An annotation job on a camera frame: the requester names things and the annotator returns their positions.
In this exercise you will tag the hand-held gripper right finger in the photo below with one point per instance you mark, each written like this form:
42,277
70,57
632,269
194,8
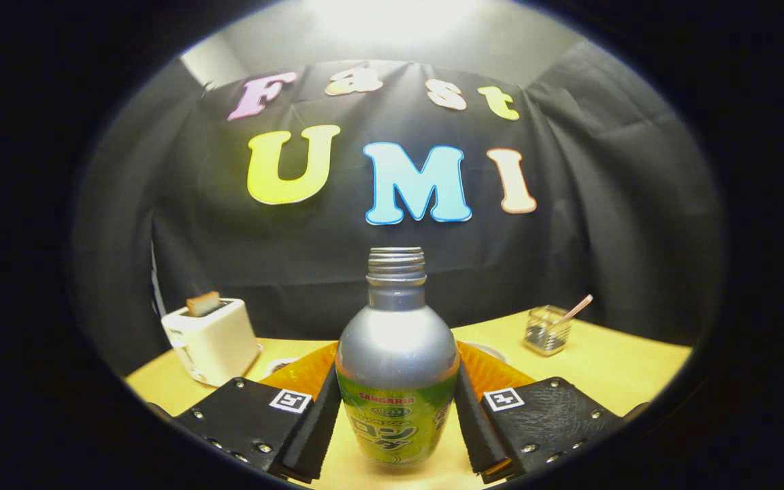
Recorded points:
548,418

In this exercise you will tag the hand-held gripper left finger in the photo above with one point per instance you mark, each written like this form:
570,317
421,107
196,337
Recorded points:
249,418

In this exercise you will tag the silver bottle with green label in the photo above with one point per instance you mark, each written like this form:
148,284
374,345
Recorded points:
395,354

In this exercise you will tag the white divided dish with beans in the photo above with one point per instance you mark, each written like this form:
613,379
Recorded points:
283,364

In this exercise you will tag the wooden table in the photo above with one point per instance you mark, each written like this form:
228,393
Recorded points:
610,367

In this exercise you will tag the white toaster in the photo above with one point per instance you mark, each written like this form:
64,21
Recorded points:
215,344

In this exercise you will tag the white oval plate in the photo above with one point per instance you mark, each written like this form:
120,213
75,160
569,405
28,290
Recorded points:
491,351

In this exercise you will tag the pink striped straw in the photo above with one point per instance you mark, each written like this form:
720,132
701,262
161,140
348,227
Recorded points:
576,308

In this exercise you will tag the toast slice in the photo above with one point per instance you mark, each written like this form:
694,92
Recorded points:
203,304

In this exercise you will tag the black backdrop cloth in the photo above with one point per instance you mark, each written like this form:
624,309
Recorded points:
263,258

